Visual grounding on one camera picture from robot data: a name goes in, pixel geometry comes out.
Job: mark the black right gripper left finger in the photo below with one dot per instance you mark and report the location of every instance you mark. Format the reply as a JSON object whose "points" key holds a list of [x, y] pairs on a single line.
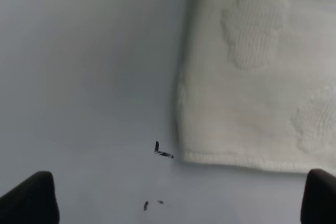
{"points": [[32, 201]]}

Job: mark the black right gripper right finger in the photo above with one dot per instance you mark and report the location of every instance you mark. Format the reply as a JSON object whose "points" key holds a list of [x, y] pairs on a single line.
{"points": [[318, 203]]}

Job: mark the white towel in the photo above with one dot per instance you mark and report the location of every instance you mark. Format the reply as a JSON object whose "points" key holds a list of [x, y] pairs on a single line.
{"points": [[257, 87]]}

